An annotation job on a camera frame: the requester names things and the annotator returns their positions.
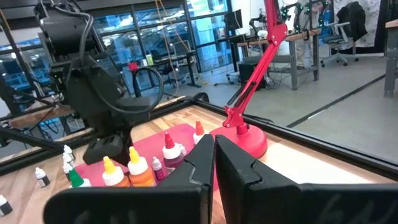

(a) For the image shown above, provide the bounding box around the large pink-red bottle orange-red cap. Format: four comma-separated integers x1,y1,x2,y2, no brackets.
192,120,206,146

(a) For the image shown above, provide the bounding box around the wooden top desk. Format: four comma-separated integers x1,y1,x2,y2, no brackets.
236,27,323,91

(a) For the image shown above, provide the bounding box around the large orange bottle yellow cap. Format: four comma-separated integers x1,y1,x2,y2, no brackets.
127,146,156,187

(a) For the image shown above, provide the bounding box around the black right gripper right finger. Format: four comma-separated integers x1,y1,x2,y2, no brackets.
215,135,301,224

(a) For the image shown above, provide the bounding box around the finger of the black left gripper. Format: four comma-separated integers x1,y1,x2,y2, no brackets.
83,134,125,165
119,129,133,167

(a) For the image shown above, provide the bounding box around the pink translucent plastic bin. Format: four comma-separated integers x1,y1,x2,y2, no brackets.
74,123,215,187

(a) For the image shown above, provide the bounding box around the black desk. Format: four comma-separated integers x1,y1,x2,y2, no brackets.
121,51,203,94

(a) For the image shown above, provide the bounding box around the large green bottle green cap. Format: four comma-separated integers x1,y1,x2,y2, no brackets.
68,169,93,189

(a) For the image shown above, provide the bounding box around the large maroon bottle red cap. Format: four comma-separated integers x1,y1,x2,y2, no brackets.
162,132,187,174

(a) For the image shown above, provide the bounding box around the black computer tower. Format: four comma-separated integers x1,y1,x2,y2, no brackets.
238,60,267,91

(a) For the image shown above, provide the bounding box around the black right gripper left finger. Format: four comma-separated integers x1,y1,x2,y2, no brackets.
157,134,215,224

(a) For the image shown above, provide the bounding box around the person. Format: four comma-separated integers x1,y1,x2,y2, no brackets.
294,0,315,68

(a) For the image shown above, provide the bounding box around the office chair with black jacket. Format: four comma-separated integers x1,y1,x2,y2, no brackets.
320,1,369,68

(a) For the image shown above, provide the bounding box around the black metal table frame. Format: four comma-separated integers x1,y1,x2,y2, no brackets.
0,91,398,181

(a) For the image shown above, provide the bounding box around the red desk lamp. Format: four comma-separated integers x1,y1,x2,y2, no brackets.
210,0,289,159

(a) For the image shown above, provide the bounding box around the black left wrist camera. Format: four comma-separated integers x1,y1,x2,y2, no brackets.
116,96,153,125

